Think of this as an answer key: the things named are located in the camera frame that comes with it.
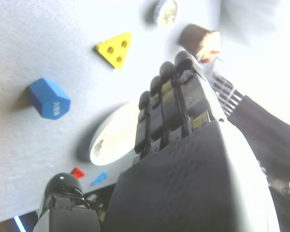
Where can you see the red triangle block three holes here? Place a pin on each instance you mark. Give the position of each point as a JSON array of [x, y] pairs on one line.
[[77, 172]]

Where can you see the blue hexagonal prism block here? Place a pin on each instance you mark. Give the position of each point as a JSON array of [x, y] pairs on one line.
[[48, 96]]

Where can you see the bright white light strip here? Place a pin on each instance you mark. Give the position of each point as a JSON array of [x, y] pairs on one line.
[[18, 223]]

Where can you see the cupcake with cream and strawberries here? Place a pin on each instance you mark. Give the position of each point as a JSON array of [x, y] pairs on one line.
[[195, 39]]

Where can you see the blue triangle block three holes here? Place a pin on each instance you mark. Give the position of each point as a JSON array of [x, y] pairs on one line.
[[100, 178]]

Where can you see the yellow triangle block three holes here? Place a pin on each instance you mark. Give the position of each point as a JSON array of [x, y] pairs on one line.
[[114, 50]]

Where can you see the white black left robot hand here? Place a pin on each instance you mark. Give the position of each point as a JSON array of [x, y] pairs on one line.
[[183, 183]]

